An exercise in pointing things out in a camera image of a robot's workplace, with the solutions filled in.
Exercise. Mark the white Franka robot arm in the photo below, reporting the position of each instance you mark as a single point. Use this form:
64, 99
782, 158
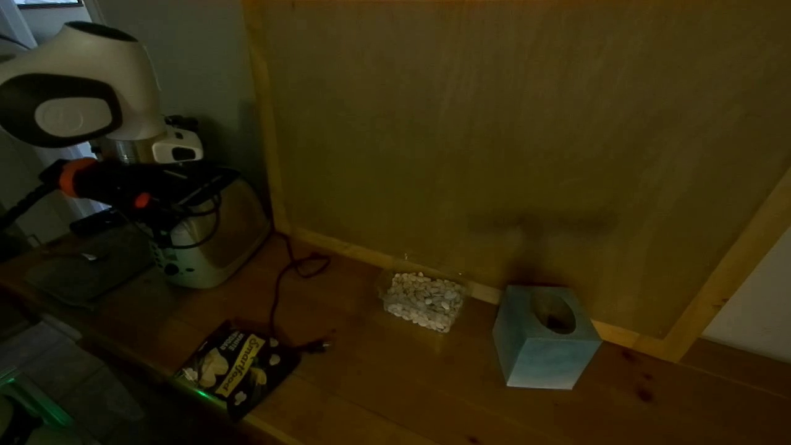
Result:
91, 82

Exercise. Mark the blue tissue box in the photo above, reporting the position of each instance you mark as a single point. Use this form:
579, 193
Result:
546, 348

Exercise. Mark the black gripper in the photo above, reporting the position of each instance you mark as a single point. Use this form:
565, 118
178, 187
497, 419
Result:
195, 188

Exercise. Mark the silver two-slot toaster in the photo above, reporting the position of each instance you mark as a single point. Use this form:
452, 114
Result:
235, 239

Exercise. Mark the black wrist camera orange mount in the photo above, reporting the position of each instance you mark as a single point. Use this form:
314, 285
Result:
107, 183

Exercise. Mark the large wooden board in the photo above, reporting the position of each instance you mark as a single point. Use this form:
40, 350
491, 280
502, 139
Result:
528, 139

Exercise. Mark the clear crumpled plastic bag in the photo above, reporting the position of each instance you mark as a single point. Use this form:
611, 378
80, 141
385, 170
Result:
423, 302

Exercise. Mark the dark flat cooktop plate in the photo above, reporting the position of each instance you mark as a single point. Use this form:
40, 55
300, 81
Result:
87, 268

